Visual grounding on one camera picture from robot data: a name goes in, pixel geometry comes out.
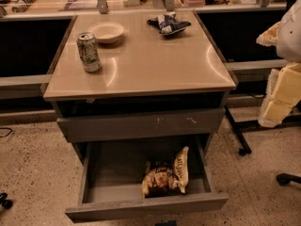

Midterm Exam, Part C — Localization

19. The brown chip bag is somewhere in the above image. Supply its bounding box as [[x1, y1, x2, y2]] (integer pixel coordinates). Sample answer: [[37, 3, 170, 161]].
[[141, 146, 189, 199]]

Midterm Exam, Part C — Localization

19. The black caster at left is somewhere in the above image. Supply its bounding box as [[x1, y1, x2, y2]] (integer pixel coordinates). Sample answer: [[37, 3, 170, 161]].
[[0, 193, 13, 209]]

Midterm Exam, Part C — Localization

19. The closed grey top drawer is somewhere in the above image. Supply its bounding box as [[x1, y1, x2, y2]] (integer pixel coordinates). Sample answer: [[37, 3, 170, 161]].
[[57, 108, 225, 143]]

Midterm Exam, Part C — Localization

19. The black floor cable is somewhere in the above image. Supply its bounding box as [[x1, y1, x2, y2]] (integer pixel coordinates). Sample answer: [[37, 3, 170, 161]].
[[0, 126, 14, 139]]

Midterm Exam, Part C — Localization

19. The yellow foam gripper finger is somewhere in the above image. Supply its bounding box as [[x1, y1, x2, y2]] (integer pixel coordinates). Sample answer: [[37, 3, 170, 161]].
[[258, 63, 301, 128], [256, 22, 279, 46]]

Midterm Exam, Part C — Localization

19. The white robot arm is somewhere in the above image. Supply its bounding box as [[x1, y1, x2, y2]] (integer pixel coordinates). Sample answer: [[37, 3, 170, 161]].
[[256, 0, 301, 128]]

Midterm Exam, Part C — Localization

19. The white bowl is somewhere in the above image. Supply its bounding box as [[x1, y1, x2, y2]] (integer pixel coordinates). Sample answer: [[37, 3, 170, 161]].
[[88, 22, 124, 44]]

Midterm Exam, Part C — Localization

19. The open grey middle drawer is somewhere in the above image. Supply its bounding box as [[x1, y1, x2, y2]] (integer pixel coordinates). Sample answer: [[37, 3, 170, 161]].
[[66, 136, 228, 223]]

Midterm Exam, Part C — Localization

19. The purple booklet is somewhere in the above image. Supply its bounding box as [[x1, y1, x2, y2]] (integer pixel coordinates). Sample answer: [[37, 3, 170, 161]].
[[64, 0, 97, 10]]

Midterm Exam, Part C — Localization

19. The grey drawer cabinet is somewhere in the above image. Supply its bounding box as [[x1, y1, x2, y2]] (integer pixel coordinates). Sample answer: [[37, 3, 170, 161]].
[[43, 11, 236, 158]]

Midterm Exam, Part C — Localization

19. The black chair base caster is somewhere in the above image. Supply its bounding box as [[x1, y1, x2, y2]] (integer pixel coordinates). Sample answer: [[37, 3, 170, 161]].
[[277, 173, 301, 186]]

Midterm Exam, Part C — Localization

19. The black table leg frame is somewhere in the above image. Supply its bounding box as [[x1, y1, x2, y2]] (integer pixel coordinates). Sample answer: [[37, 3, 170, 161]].
[[225, 106, 301, 156]]

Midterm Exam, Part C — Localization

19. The green white soda can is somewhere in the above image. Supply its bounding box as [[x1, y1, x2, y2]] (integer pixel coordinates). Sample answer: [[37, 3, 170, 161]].
[[76, 32, 101, 73]]

